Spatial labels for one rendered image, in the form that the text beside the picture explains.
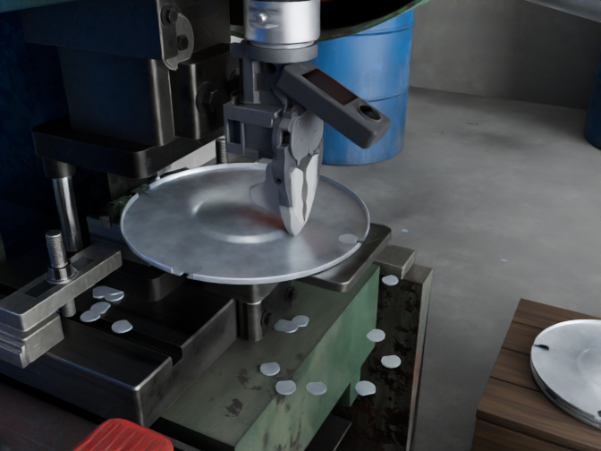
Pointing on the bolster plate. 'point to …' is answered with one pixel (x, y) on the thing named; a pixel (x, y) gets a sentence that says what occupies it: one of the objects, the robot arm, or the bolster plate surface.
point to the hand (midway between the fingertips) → (300, 225)
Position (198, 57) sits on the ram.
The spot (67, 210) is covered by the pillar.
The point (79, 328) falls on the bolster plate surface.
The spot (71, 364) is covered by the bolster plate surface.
